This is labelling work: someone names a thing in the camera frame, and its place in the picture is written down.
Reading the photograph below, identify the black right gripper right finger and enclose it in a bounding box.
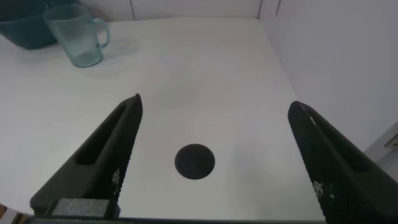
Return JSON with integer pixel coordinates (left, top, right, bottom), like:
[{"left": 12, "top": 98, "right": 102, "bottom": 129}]
[{"left": 287, "top": 100, "right": 398, "bottom": 224}]

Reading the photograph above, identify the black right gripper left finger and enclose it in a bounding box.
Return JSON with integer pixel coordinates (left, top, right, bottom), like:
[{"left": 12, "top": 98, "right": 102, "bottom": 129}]
[{"left": 29, "top": 93, "right": 144, "bottom": 217}]

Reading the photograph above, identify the dark teal square bowl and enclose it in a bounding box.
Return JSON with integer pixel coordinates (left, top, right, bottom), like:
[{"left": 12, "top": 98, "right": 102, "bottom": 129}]
[{"left": 0, "top": 0, "right": 79, "bottom": 51}]

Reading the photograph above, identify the clear blue ribbed cup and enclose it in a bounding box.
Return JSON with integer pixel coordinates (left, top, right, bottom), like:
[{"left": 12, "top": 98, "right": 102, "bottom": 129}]
[{"left": 42, "top": 3, "right": 112, "bottom": 68}]

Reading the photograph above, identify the black table spot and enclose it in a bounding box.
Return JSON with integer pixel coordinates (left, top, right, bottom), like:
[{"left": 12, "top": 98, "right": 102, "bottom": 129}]
[{"left": 174, "top": 143, "right": 216, "bottom": 181}]

